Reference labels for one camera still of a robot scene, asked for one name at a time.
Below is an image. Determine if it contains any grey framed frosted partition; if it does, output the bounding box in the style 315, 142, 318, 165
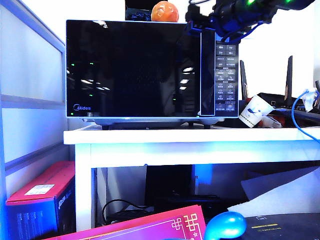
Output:
0, 0, 68, 240

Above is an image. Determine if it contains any red and blue cardboard box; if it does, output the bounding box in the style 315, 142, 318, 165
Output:
5, 161, 76, 240

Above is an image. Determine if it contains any blue network cable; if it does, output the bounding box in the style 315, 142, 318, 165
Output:
291, 89, 320, 142

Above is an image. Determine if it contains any magenta box with gold pattern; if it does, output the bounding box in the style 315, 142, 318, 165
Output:
47, 204, 207, 240

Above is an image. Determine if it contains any black box with gold text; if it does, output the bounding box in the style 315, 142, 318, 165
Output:
239, 212, 320, 240

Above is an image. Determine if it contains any white foam sheet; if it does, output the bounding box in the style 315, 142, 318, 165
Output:
226, 187, 320, 218

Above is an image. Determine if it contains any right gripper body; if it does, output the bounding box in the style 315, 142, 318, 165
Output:
211, 0, 251, 38

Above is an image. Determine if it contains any white paper cup blue print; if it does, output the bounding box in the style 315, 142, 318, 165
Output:
238, 94, 274, 129

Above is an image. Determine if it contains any white table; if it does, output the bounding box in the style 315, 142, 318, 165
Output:
63, 126, 320, 232

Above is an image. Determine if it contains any black router with antennas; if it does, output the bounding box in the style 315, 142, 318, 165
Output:
238, 55, 320, 127

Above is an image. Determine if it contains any black computer case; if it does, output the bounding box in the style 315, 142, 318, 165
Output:
144, 164, 194, 201

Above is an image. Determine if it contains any dark bag with blue wrappers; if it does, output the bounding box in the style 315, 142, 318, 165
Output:
124, 0, 161, 21

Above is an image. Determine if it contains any white cable tag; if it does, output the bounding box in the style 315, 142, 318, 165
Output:
301, 87, 320, 113

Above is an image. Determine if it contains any black power cable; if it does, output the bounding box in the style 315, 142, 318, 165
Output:
102, 199, 154, 226

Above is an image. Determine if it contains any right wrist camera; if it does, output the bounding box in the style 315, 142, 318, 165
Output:
185, 2, 216, 23

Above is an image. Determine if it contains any grey paper board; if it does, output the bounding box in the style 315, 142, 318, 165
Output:
240, 166, 320, 201

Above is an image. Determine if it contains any red and white small packet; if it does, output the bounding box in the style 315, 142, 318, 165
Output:
258, 111, 286, 129

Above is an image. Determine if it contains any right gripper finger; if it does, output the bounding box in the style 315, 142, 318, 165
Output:
184, 21, 216, 33

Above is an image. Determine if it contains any black glass microwave door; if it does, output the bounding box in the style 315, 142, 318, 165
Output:
65, 19, 216, 118

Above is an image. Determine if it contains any black power adapter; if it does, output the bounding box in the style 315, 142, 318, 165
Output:
106, 209, 153, 224

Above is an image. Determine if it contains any glossy blue computer mouse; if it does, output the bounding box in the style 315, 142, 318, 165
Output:
203, 211, 248, 240

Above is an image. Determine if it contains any orange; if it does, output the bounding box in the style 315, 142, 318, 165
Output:
151, 1, 180, 22

